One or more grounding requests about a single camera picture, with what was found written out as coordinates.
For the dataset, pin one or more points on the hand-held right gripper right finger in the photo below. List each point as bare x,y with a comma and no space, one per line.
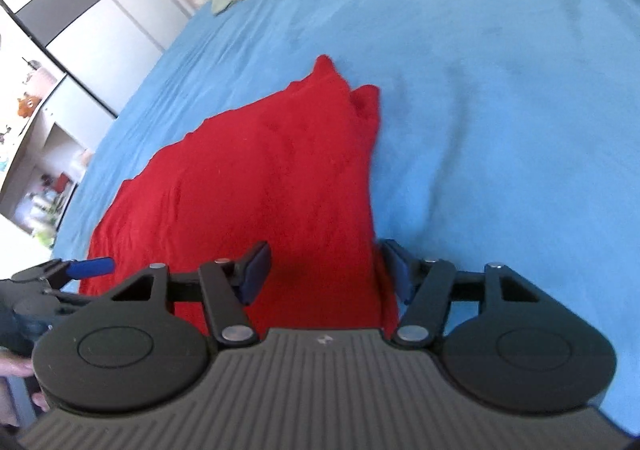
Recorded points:
397,272

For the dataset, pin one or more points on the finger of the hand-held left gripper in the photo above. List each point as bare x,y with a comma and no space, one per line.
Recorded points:
90,267

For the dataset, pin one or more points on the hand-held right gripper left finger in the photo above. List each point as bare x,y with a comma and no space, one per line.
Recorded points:
255,275

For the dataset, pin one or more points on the red knit sweater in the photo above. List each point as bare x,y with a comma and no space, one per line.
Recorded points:
250,170

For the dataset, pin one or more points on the person's left hand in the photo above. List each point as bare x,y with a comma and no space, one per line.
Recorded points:
17,366

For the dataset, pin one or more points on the red box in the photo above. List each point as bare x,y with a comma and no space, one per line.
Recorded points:
64,181

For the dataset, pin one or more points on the white shelf desk unit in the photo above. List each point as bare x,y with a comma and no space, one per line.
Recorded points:
45,150

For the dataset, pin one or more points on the orange teddy bear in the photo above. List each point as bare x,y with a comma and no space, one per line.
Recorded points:
27,106

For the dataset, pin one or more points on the bed with blue sheet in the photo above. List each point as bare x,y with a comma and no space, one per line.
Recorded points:
500,130

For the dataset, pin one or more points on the pink container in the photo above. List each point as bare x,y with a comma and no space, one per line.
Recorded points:
42,79

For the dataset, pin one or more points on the white and grey wardrobe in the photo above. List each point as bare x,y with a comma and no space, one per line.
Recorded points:
100,15

